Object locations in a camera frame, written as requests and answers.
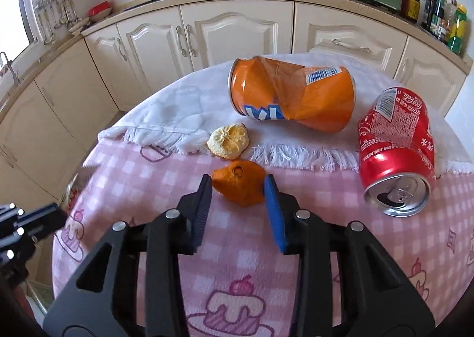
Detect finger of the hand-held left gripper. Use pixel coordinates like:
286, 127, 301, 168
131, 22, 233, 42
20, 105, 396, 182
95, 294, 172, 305
0, 202, 76, 246
0, 238, 38, 279

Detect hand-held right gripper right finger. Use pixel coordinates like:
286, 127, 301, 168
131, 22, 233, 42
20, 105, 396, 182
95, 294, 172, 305
263, 174, 436, 337

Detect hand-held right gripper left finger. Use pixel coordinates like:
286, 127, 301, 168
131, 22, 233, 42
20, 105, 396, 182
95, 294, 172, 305
42, 174, 213, 337

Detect clear plastic wrapper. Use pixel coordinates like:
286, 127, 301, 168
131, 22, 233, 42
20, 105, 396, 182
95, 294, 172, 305
59, 164, 94, 212

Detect orange peel piece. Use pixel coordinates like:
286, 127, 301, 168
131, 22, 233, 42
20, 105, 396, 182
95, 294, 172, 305
211, 160, 268, 207

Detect pink checked tablecloth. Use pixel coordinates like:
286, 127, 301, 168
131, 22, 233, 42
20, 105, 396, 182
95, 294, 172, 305
52, 137, 474, 337

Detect pale dried orange peel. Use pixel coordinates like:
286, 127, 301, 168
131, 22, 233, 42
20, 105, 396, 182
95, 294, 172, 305
206, 123, 250, 160

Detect white fringed cloth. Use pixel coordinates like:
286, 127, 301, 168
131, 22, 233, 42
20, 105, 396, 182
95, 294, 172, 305
98, 53, 474, 175

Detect crushed orange soda can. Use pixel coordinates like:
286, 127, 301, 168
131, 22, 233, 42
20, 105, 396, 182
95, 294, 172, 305
228, 56, 357, 134

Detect red soda can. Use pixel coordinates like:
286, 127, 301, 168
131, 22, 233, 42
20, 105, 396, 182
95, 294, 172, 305
358, 87, 438, 218

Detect steel sink faucet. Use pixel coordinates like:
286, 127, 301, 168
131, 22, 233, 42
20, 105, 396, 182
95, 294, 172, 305
0, 51, 22, 86

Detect cream base cabinets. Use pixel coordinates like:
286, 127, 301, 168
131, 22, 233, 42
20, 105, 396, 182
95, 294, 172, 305
0, 0, 469, 219

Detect hanging utensil rack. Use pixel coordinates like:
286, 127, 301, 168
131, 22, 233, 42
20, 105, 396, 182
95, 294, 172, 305
34, 0, 81, 46

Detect red bowl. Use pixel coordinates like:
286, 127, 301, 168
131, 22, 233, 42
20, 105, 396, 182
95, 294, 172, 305
87, 0, 114, 23

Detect dark green bottle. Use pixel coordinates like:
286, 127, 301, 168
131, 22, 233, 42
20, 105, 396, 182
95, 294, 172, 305
422, 0, 447, 42

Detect yellow green bottle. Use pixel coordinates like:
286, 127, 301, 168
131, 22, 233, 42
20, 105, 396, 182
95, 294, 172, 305
446, 3, 468, 56

